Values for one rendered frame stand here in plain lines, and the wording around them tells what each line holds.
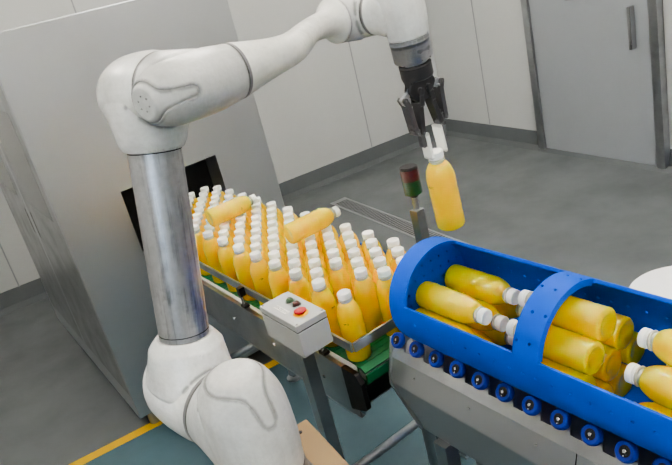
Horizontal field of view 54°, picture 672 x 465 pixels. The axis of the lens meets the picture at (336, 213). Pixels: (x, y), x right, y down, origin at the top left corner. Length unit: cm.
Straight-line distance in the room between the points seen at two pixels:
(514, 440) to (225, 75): 104
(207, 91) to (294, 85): 512
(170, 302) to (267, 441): 32
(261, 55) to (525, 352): 79
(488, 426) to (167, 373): 78
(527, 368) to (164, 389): 73
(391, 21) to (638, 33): 387
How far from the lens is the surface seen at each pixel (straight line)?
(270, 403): 120
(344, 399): 202
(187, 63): 110
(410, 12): 145
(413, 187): 224
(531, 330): 141
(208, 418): 121
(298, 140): 626
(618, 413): 134
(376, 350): 194
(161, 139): 122
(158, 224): 126
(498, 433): 166
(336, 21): 151
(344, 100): 646
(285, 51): 122
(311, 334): 179
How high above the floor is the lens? 195
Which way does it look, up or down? 21 degrees down
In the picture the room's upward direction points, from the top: 14 degrees counter-clockwise
